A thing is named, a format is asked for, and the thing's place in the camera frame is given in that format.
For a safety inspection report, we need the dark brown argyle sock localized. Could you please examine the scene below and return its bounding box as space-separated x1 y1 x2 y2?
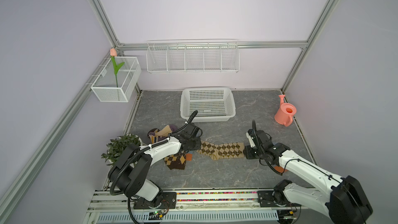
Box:
164 152 187 170

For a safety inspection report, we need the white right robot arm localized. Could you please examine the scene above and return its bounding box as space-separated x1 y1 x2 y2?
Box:
244 127 373 224

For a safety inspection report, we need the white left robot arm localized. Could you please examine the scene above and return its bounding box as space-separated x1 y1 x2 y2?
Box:
108 123 203 203

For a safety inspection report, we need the blue green orange sock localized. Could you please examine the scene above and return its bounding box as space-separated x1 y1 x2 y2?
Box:
185 153 192 161

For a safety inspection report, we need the beige purple striped sock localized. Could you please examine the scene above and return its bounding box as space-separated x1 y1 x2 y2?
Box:
147 124 178 144

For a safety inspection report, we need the pink watering can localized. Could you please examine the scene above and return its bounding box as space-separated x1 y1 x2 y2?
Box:
274 95 297 127

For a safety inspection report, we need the white plastic perforated basket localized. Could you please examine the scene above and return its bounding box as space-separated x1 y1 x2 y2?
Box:
180 87 236 123

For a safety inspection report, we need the green potted plant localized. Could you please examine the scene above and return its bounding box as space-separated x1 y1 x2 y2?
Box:
101 133 142 166

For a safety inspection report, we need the pink artificial tulip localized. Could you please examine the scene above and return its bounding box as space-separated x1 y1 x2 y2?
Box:
110 48 124 88

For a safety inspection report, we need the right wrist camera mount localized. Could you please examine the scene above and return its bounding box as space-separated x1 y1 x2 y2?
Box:
246 130 256 148

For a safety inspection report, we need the white wire wall shelf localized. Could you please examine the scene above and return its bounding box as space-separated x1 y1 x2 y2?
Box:
146 39 240 73

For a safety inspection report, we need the white wire wall basket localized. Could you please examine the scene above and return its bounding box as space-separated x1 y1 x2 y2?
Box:
91 57 142 103

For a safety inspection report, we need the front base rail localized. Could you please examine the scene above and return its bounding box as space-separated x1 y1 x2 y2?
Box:
90 186 349 211

